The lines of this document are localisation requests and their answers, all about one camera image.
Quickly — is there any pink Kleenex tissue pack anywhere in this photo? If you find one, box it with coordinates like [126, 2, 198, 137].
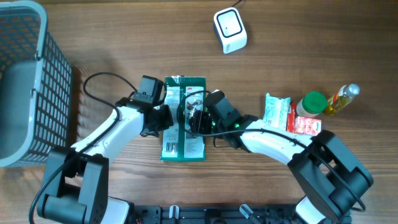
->
[294, 116, 322, 136]

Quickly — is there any red Nescafe coffee stick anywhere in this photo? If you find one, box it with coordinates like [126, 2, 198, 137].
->
[286, 102, 297, 133]

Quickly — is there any white barcode scanner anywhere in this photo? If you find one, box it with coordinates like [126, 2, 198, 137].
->
[213, 7, 248, 54]

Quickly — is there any mint green wipes sachet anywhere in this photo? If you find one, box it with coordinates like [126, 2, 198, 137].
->
[263, 93, 290, 131]

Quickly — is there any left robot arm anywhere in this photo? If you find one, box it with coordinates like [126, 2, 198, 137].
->
[29, 75, 174, 223]

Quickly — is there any grey plastic mesh basket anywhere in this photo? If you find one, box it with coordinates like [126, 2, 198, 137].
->
[1, 1, 73, 167]

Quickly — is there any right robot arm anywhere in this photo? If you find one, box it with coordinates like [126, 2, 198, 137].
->
[186, 91, 374, 223]

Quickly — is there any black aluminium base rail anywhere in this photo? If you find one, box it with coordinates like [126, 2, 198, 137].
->
[130, 204, 305, 224]

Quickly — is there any green lid seasoning jar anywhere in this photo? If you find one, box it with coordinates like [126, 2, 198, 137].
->
[296, 91, 327, 118]

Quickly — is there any left camera black cable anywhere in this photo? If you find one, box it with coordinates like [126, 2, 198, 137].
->
[28, 72, 138, 224]

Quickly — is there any yellow oil bottle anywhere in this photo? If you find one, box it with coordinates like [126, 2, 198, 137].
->
[323, 83, 360, 116]

